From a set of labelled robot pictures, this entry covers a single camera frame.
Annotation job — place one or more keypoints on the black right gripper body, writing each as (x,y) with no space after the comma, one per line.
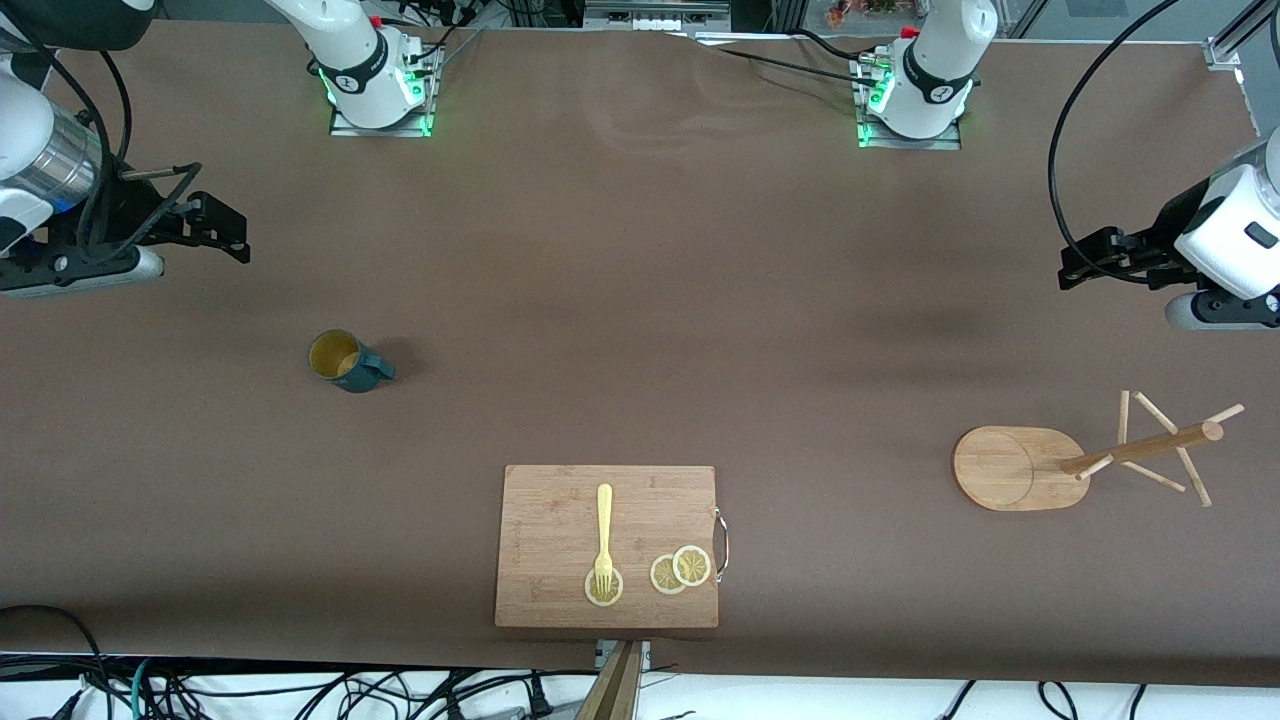
(128,213)

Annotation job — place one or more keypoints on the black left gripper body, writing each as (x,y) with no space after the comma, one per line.
(1166,229)

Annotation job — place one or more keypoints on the teal mug with yellow inside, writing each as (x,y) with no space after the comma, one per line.
(345,362)

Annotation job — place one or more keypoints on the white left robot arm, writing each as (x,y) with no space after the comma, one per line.
(935,70)

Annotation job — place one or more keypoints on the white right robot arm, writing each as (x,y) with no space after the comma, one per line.
(352,60)

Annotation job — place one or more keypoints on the wooden cup rack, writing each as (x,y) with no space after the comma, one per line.
(1010,470)

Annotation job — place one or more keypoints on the bamboo cutting board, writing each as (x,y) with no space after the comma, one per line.
(560,530)

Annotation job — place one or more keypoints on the grey power strip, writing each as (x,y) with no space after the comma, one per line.
(655,12)

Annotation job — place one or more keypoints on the yellow plastic fork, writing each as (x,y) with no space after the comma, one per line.
(603,520)

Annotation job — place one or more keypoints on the lemon slice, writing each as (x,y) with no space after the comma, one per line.
(592,595)
(692,565)
(660,577)

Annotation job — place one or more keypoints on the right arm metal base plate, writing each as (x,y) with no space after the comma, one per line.
(345,128)

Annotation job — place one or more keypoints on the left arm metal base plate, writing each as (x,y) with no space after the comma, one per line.
(940,142)

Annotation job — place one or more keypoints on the aluminium frame corner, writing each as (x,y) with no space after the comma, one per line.
(1235,40)

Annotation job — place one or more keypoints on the wooden post with metal bracket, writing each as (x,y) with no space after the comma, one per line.
(612,690)

